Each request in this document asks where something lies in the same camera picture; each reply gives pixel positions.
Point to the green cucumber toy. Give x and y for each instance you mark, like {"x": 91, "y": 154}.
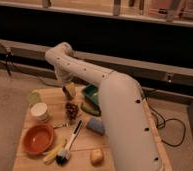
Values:
{"x": 89, "y": 110}

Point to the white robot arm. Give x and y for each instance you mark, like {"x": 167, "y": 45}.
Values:
{"x": 121, "y": 101}

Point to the orange bowl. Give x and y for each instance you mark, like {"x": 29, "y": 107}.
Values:
{"x": 38, "y": 139}

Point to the yellow potato toy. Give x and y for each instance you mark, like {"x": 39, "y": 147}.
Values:
{"x": 96, "y": 156}

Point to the small metal cup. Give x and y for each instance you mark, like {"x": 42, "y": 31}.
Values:
{"x": 67, "y": 94}

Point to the yellow banana toy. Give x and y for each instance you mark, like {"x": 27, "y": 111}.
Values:
{"x": 50, "y": 157}

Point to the green plastic tray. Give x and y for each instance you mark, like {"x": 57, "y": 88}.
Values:
{"x": 90, "y": 93}

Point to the white plastic cup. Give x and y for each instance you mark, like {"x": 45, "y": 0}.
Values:
{"x": 39, "y": 111}

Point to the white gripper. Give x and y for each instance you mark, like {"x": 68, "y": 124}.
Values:
{"x": 70, "y": 88}

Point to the blue sponge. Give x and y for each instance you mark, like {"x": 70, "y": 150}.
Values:
{"x": 95, "y": 126}

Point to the bunch of dark grapes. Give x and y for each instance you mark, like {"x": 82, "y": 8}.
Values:
{"x": 71, "y": 110}

